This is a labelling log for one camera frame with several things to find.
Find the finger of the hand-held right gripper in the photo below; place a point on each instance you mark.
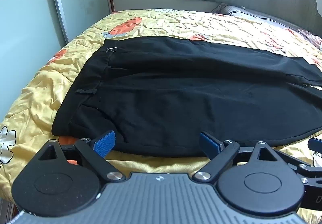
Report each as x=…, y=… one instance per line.
x=315, y=144
x=307, y=167

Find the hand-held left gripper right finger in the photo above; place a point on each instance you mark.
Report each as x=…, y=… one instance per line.
x=208, y=144

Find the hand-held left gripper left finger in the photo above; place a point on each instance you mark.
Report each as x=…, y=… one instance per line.
x=105, y=144

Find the black pants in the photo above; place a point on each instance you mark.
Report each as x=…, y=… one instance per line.
x=181, y=98

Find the yellow floral blanket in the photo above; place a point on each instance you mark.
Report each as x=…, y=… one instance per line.
x=42, y=83

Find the pink crumpled cloth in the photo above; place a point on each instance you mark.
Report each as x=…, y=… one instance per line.
x=310, y=37

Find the grey patterned pillow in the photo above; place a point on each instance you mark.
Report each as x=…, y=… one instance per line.
x=251, y=13

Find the glass wardrobe door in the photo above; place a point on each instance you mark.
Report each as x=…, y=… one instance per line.
x=25, y=25

